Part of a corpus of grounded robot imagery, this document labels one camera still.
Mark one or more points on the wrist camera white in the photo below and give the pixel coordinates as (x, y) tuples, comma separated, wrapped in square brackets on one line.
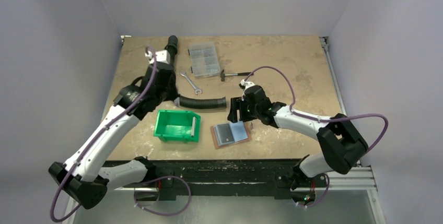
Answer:
[(162, 56), (244, 84)]

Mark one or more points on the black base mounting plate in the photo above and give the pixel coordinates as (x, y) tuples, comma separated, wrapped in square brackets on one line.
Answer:
[(251, 177)]

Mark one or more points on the green plastic bin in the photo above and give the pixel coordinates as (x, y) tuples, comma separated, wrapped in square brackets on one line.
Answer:
[(175, 125)]

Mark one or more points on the small black-handled hammer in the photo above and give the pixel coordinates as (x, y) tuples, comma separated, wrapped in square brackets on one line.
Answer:
[(223, 75)]

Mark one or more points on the aluminium frame rail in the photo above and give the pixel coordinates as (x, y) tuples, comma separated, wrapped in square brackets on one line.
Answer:
[(350, 198)]

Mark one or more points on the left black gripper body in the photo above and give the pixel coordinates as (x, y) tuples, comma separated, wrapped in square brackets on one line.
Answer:
[(168, 93)]

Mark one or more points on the clear plastic screw organizer box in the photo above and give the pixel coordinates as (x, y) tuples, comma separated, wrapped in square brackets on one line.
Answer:
[(204, 60)]

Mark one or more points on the silver credit card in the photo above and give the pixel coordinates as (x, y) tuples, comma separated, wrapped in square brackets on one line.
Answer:
[(192, 134)]

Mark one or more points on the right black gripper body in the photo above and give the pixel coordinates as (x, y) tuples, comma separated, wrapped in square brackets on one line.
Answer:
[(236, 108)]

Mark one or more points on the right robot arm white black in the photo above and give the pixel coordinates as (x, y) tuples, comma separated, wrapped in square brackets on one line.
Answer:
[(341, 143)]

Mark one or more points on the silver open-end wrench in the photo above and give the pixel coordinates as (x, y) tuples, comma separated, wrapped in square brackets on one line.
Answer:
[(196, 89)]

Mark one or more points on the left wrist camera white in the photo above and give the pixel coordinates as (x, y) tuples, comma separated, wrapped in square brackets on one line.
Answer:
[(162, 56)]

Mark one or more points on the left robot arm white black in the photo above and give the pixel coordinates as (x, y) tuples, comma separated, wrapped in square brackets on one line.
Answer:
[(81, 176)]

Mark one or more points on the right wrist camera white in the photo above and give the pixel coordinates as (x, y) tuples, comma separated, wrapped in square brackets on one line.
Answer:
[(244, 84)]

